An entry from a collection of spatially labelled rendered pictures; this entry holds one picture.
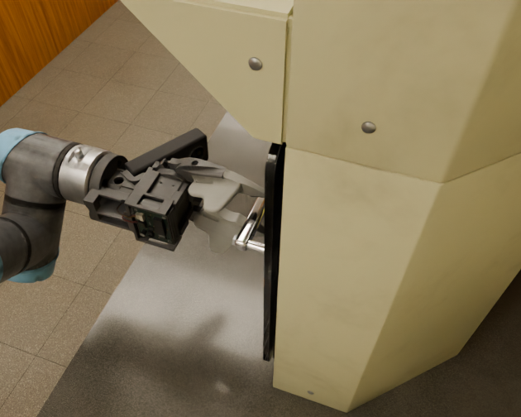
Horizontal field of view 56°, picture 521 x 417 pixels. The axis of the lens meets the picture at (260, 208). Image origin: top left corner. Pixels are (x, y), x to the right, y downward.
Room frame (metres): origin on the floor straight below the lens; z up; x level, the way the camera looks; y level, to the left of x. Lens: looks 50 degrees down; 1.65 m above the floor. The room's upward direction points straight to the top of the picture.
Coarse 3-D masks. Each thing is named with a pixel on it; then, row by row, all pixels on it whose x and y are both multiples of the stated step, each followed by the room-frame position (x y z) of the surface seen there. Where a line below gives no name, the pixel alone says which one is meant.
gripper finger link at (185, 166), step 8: (176, 160) 0.42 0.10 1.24; (184, 160) 0.41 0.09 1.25; (192, 160) 0.41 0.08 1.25; (200, 160) 0.41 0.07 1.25; (176, 168) 0.40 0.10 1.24; (184, 168) 0.40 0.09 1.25; (192, 168) 0.40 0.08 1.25; (200, 168) 0.40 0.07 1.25; (208, 168) 0.40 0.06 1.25; (216, 168) 0.40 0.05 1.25; (224, 168) 0.40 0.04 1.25; (184, 176) 0.40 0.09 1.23; (192, 176) 0.40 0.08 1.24; (208, 176) 0.39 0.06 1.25; (216, 176) 0.39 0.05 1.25
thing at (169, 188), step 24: (96, 168) 0.42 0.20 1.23; (120, 168) 0.44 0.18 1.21; (168, 168) 0.42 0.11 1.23; (96, 192) 0.39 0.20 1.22; (120, 192) 0.39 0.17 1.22; (144, 192) 0.38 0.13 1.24; (168, 192) 0.38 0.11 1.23; (96, 216) 0.38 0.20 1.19; (120, 216) 0.37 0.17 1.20; (144, 216) 0.35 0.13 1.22; (168, 216) 0.35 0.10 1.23; (144, 240) 0.36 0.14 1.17; (168, 240) 0.35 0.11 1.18
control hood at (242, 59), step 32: (128, 0) 0.30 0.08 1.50; (160, 0) 0.29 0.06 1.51; (192, 0) 0.28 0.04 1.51; (224, 0) 0.28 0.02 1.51; (256, 0) 0.28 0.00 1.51; (288, 0) 0.28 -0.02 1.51; (160, 32) 0.29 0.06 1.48; (192, 32) 0.28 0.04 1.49; (224, 32) 0.27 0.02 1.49; (256, 32) 0.27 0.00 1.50; (288, 32) 0.26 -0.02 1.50; (192, 64) 0.28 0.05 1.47; (224, 64) 0.27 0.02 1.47; (256, 64) 0.26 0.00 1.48; (288, 64) 0.26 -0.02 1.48; (224, 96) 0.27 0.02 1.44; (256, 96) 0.27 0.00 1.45; (288, 96) 0.26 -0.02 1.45; (256, 128) 0.27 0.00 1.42
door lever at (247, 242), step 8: (256, 200) 0.39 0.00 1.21; (264, 200) 0.39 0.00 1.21; (256, 208) 0.37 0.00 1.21; (264, 208) 0.38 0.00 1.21; (248, 216) 0.36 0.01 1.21; (256, 216) 0.36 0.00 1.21; (248, 224) 0.35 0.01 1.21; (256, 224) 0.35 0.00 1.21; (240, 232) 0.34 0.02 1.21; (248, 232) 0.34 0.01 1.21; (232, 240) 0.33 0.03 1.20; (240, 240) 0.33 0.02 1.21; (248, 240) 0.33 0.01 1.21; (240, 248) 0.32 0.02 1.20; (248, 248) 0.32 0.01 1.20; (256, 248) 0.32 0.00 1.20
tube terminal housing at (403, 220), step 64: (320, 0) 0.25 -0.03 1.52; (384, 0) 0.24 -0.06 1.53; (448, 0) 0.23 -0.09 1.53; (512, 0) 0.22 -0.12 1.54; (320, 64) 0.25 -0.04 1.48; (384, 64) 0.24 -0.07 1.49; (448, 64) 0.23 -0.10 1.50; (512, 64) 0.23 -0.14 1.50; (320, 128) 0.25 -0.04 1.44; (384, 128) 0.24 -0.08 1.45; (448, 128) 0.23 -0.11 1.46; (512, 128) 0.24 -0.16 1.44; (320, 192) 0.25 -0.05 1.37; (384, 192) 0.23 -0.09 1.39; (448, 192) 0.23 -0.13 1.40; (512, 192) 0.26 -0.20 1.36; (320, 256) 0.25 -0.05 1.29; (384, 256) 0.23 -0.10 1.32; (448, 256) 0.24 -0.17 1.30; (512, 256) 0.29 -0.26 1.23; (320, 320) 0.24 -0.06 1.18; (384, 320) 0.22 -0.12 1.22; (448, 320) 0.27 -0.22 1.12; (320, 384) 0.24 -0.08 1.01; (384, 384) 0.25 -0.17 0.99
